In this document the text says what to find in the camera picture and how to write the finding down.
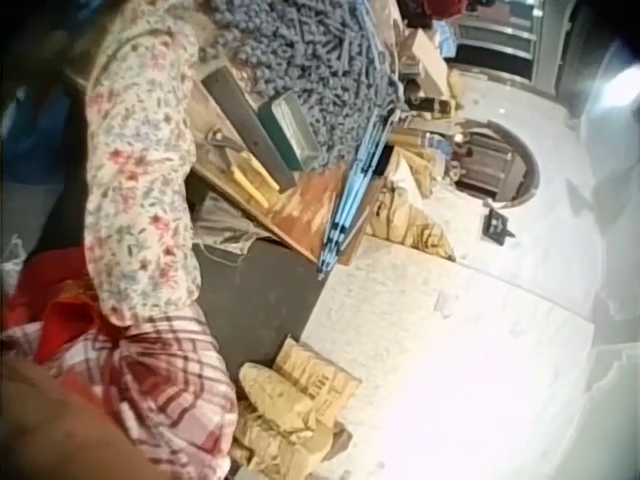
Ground wooden work board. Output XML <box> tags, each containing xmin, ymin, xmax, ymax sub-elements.
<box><xmin>188</xmin><ymin>74</ymin><xmax>352</xmax><ymax>265</ymax></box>

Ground bundle of blue striped packets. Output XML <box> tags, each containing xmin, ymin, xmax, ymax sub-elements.
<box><xmin>316</xmin><ymin>97</ymin><xmax>402</xmax><ymax>281</ymax></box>

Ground dark floor mat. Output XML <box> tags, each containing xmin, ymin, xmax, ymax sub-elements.
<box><xmin>193</xmin><ymin>233</ymin><xmax>332</xmax><ymax>384</ymax></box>

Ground heap of beige sacks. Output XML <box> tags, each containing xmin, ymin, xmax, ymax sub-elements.
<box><xmin>368</xmin><ymin>127</ymin><xmax>457</xmax><ymax>262</ymax></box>

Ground grey cloth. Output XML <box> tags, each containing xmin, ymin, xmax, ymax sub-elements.
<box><xmin>191</xmin><ymin>191</ymin><xmax>263</xmax><ymax>252</ymax></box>

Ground green metal tray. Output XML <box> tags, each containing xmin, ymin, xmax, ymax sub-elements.
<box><xmin>256</xmin><ymin>91</ymin><xmax>322</xmax><ymax>172</ymax></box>

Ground metal pliers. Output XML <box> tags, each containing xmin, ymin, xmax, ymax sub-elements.
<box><xmin>205</xmin><ymin>127</ymin><xmax>247</xmax><ymax>154</ymax></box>

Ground grey metal bar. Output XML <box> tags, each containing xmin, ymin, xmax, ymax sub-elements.
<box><xmin>201</xmin><ymin>64</ymin><xmax>297</xmax><ymax>193</ymax></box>

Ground pile of printed paper sacks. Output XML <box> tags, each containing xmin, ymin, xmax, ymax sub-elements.
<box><xmin>232</xmin><ymin>333</ymin><xmax>365</xmax><ymax>477</ymax></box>

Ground dark cylindrical can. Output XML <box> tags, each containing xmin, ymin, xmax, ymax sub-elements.
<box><xmin>408</xmin><ymin>93</ymin><xmax>457</xmax><ymax>115</ymax></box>

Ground small black floor object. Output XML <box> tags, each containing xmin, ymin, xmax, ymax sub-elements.
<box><xmin>481</xmin><ymin>206</ymin><xmax>517</xmax><ymax>247</ymax></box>

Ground heap of grey bolts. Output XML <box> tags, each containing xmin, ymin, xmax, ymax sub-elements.
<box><xmin>198</xmin><ymin>0</ymin><xmax>407</xmax><ymax>174</ymax></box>

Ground round floor opening with stairs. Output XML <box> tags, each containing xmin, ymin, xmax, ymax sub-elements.
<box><xmin>448</xmin><ymin>118</ymin><xmax>542</xmax><ymax>207</ymax></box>

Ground cardboard box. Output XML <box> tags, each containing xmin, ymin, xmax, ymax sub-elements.
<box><xmin>398</xmin><ymin>24</ymin><xmax>454</xmax><ymax>97</ymax></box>

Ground yellow-handled tools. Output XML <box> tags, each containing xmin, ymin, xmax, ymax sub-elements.
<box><xmin>219</xmin><ymin>148</ymin><xmax>282</xmax><ymax>207</ymax></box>

